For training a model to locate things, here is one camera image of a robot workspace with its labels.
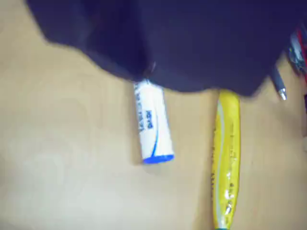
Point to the white glue stick blue cap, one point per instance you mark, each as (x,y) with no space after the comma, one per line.
(153,124)

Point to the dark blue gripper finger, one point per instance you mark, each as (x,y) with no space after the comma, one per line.
(216,43)
(96,28)

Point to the red pen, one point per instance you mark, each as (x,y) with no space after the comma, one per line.
(301,36)

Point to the yellow marker pen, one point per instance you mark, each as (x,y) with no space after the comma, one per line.
(226,158)

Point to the grey pen silver tip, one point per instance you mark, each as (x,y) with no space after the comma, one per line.
(279,83)

